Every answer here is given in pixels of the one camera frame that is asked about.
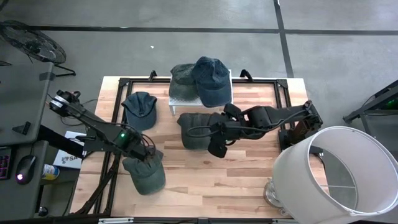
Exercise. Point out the silver metal bracket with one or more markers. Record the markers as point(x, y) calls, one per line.
point(115, 220)

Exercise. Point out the black round knob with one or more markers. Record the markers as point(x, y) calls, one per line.
point(43, 211)

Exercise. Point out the white printed cardboard box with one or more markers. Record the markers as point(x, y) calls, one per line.
point(66, 158)

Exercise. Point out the backlit keyboard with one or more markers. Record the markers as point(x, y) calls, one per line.
point(4, 163)

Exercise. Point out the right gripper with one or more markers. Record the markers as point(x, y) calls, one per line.
point(234, 127)

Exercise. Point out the grey desk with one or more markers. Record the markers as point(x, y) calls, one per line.
point(21, 99)

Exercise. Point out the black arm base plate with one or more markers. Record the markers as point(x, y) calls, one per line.
point(93, 146)
point(284, 140)

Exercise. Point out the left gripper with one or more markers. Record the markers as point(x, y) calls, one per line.
point(144, 149)

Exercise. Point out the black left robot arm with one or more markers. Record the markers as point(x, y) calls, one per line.
point(93, 124)

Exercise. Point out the white lamp shade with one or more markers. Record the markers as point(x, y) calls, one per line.
point(295, 186)

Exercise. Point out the black floor fan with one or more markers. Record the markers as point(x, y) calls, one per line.
point(34, 43)

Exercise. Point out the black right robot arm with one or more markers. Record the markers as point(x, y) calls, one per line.
point(292, 113)

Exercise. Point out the green baseball cap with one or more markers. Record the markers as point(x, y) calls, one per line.
point(182, 87)
point(146, 180)
point(192, 144)

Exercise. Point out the black support beam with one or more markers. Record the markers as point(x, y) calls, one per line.
point(56, 140)

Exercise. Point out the blue denim baseball cap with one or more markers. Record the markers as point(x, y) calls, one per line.
point(140, 115)
point(214, 84)

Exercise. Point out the black aluminium table frame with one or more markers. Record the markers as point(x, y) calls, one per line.
point(282, 83)

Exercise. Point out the black side stand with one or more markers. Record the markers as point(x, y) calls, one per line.
point(382, 96)

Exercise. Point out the black triangular bracket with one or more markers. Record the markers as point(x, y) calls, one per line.
point(23, 129)

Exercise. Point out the white drink can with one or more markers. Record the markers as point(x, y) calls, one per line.
point(49, 171)

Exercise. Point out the black computer mouse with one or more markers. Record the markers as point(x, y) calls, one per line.
point(26, 168)

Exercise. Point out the white metal shelf riser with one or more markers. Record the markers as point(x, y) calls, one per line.
point(173, 109)

